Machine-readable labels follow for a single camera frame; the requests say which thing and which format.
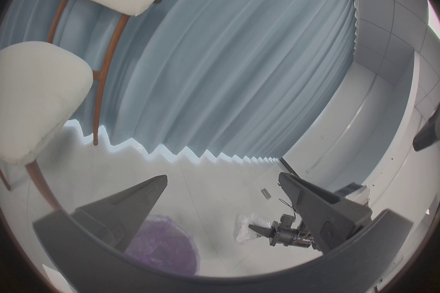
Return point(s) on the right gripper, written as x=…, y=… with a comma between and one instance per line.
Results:
x=285, y=236

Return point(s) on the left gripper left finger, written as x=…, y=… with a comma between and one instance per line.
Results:
x=137, y=205

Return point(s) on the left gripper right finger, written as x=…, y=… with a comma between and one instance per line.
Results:
x=326, y=212

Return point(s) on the white plastic wrapper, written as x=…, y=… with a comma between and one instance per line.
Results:
x=242, y=229

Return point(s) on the purple plastic bag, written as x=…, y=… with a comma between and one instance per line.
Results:
x=161, y=247

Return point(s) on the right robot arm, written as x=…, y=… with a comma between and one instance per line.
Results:
x=304, y=240

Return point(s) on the white cushioned wooden chair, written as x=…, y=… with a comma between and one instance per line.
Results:
x=41, y=96

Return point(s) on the blue-grey curtain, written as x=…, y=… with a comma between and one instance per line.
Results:
x=223, y=61

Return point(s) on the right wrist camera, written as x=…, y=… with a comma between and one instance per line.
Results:
x=287, y=218

